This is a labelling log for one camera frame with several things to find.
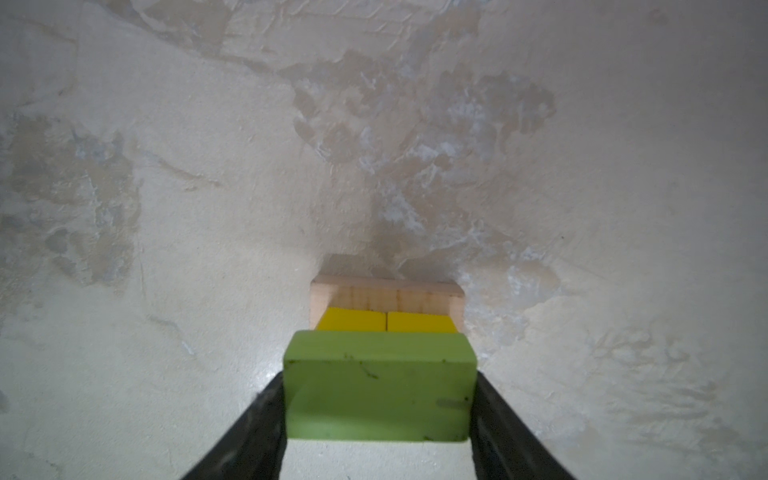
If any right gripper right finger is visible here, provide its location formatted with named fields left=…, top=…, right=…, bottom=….
left=469, top=373, right=574, bottom=480

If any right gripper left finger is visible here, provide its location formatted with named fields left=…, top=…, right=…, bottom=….
left=183, top=372, right=287, bottom=480

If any long green block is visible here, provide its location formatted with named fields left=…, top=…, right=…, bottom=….
left=283, top=330, right=477, bottom=442

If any yellow cube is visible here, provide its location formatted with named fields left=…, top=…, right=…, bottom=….
left=314, top=307, right=387, bottom=332
left=386, top=312, right=459, bottom=334

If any natural wood block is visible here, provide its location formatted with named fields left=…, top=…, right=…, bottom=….
left=309, top=274, right=466, bottom=332

